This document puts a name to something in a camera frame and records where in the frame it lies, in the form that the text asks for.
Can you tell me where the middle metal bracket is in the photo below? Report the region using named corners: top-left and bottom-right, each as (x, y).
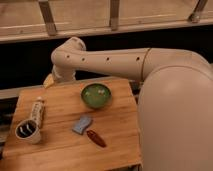
top-left (109, 0), bottom-right (120, 31)

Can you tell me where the right metal bracket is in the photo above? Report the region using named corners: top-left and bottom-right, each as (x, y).
top-left (188, 0), bottom-right (208, 23)

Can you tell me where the left metal bracket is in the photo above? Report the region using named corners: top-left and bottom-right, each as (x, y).
top-left (38, 0), bottom-right (57, 36)

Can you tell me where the white cup with dark stripes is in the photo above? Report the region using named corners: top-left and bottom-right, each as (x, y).
top-left (15, 119), bottom-right (41, 144)

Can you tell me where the metal bracket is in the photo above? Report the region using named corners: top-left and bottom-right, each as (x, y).
top-left (38, 0), bottom-right (57, 36)
top-left (109, 0), bottom-right (120, 31)
top-left (188, 0), bottom-right (208, 23)

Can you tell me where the green ceramic bowl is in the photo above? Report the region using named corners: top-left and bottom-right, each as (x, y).
top-left (81, 83), bottom-right (112, 109)

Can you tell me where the blue sponge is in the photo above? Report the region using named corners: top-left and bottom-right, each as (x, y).
top-left (72, 115), bottom-right (92, 135)

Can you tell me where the white labelled bottle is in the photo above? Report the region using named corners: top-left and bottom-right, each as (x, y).
top-left (30, 97), bottom-right (45, 128)

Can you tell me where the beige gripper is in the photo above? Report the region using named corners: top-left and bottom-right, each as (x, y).
top-left (43, 66), bottom-right (76, 89)

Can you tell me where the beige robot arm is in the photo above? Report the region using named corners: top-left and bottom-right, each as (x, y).
top-left (51, 37), bottom-right (213, 171)

